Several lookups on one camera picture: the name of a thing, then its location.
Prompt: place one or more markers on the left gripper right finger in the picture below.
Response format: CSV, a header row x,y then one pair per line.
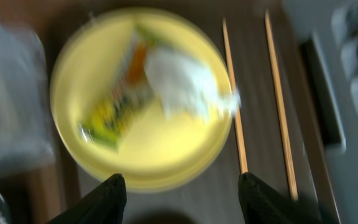
x,y
261,204

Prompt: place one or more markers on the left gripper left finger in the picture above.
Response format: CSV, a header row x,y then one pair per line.
x,y
103,205

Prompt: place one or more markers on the yellow plate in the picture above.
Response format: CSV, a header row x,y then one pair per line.
x,y
157,153

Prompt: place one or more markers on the green snack wrapper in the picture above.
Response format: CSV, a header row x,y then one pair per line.
x,y
115,111

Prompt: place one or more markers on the white napkin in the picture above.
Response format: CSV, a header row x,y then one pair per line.
x,y
186,85

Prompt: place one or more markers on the clear plastic waste bin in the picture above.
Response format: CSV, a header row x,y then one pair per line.
x,y
25,129

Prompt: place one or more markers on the grey dishwasher rack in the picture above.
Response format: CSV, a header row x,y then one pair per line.
x,y
327,33

